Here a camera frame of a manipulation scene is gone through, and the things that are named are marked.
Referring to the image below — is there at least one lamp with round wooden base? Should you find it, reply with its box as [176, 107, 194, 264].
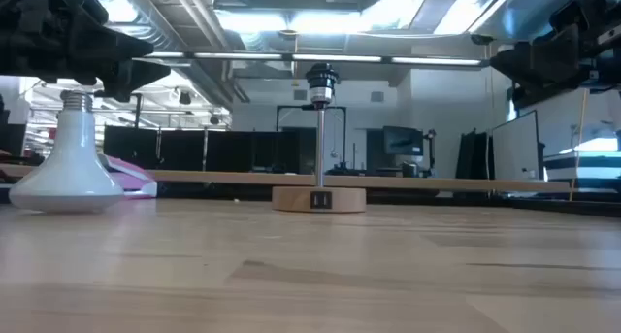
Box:
[271, 62, 368, 214]

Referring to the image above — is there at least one black stand frame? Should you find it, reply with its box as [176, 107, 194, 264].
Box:
[276, 104, 348, 175]

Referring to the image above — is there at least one black aluminium frame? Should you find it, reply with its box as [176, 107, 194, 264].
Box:
[0, 180, 621, 218]

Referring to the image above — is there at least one white board panel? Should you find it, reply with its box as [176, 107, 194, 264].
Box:
[491, 110, 545, 182]

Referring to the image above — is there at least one black partition wall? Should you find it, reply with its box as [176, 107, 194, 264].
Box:
[103, 125, 317, 174]

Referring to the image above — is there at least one yellow cable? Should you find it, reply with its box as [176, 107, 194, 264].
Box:
[568, 87, 589, 203]

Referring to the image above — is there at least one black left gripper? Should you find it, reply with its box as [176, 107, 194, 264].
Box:
[0, 0, 172, 104]

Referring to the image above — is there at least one light wooden desk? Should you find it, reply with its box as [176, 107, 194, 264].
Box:
[0, 163, 572, 194]

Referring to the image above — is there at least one long ceiling light strip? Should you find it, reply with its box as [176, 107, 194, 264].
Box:
[145, 50, 482, 67]

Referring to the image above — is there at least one pink stapler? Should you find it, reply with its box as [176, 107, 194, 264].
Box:
[98, 152, 159, 200]

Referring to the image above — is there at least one black white striped box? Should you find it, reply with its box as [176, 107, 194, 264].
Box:
[542, 150, 621, 192]

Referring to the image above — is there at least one white flood lightbulb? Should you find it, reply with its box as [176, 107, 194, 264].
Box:
[8, 88, 125, 214]

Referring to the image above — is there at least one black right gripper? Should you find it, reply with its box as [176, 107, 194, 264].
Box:
[489, 0, 621, 109]

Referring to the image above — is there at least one black computer monitor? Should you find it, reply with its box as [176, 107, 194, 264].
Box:
[381, 125, 425, 157]

